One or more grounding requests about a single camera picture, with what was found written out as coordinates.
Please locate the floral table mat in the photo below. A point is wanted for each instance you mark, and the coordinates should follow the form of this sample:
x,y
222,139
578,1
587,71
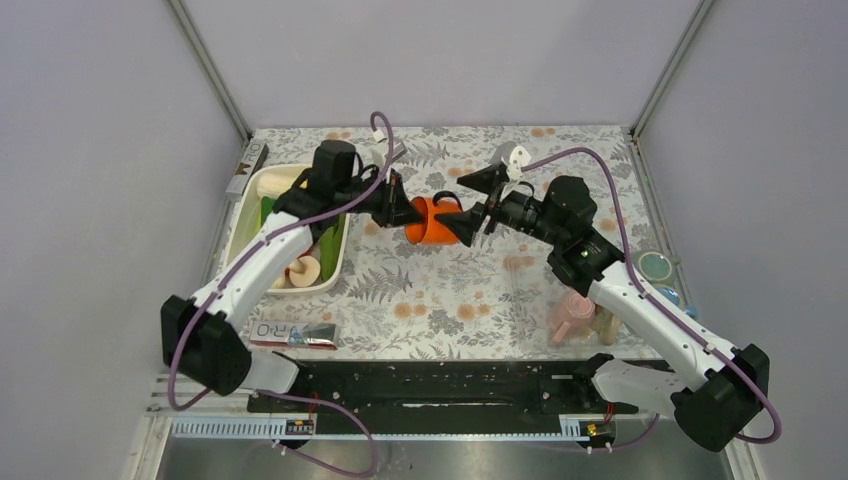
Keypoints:
x,y
394,300

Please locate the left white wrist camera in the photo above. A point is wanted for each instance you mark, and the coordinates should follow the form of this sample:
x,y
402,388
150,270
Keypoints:
x,y
383,154

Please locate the white plastic tray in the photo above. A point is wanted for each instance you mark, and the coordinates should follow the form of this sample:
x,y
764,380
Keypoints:
x,y
249,216

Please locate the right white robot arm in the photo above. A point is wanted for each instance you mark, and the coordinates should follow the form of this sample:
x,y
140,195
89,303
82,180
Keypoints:
x,y
712,388

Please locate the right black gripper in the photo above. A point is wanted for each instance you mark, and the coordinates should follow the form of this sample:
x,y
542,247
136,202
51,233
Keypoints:
x,y
469,222

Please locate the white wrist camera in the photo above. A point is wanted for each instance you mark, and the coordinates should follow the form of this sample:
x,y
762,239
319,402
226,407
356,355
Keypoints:
x,y
383,154
513,157

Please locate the toy yellow cabbage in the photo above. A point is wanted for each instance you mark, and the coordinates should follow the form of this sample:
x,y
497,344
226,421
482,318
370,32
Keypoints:
x,y
274,184

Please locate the toy mushroom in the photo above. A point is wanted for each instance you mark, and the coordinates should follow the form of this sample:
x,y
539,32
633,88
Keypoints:
x,y
304,271

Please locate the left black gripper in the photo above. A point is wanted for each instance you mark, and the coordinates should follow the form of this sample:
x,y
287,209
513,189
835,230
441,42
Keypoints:
x,y
396,208

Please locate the light pink mug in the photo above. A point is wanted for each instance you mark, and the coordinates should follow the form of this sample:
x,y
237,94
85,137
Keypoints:
x,y
571,314

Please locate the toy green bok choy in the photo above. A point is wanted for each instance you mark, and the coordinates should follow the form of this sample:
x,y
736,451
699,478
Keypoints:
x,y
327,250

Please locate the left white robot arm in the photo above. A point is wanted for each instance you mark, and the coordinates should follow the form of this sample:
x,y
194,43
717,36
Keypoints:
x,y
200,334

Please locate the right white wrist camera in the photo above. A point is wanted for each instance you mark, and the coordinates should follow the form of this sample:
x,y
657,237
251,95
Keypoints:
x,y
513,157

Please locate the green glazed mug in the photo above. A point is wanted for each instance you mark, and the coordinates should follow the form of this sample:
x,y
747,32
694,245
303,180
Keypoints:
x,y
656,267

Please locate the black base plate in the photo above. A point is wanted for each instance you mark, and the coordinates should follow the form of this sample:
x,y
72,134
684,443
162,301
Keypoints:
x,y
453,397

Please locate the blue glazed mug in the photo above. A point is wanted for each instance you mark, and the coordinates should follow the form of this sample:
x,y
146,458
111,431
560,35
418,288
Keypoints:
x,y
674,297

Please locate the cream floral mug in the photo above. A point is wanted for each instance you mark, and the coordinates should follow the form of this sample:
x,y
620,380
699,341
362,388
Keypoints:
x,y
607,326

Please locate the silver snack packet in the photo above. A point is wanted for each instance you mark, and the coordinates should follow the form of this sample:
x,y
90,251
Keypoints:
x,y
310,335

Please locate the grey box at wall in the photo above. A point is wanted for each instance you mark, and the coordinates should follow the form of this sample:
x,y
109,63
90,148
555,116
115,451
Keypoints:
x,y
251,160

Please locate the orange mug black rim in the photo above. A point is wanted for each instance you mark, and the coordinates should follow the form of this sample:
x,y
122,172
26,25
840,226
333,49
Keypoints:
x,y
430,231

